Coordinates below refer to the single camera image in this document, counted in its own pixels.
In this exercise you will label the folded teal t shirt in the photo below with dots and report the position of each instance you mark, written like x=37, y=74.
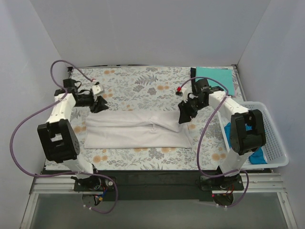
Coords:
x=223, y=76

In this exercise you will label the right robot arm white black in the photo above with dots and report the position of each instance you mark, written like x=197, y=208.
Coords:
x=247, y=132

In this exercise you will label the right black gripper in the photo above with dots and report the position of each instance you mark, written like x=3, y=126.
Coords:
x=188, y=108

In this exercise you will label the white plastic basket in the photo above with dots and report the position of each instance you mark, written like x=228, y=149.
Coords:
x=274, y=151

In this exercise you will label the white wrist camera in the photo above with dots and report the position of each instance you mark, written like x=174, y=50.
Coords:
x=185, y=92
x=97, y=90

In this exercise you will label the floral patterned table mat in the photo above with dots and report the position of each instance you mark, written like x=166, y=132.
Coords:
x=153, y=88

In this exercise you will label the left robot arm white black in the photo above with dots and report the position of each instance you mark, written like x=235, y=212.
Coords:
x=58, y=139

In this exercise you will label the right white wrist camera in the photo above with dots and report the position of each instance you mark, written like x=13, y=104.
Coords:
x=185, y=92

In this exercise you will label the blue t shirt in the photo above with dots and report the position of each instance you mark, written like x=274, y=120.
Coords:
x=255, y=158

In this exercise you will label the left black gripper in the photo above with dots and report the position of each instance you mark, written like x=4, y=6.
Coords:
x=96, y=102

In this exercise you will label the folded black t shirt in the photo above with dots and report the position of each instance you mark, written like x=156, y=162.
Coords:
x=193, y=74

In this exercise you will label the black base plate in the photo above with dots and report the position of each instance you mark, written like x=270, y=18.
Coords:
x=167, y=185

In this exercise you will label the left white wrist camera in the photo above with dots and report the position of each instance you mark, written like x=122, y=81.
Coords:
x=97, y=90

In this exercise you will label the white t shirt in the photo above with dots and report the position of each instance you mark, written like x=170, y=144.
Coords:
x=136, y=129

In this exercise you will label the aluminium frame rail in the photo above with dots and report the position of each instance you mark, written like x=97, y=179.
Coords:
x=258, y=183

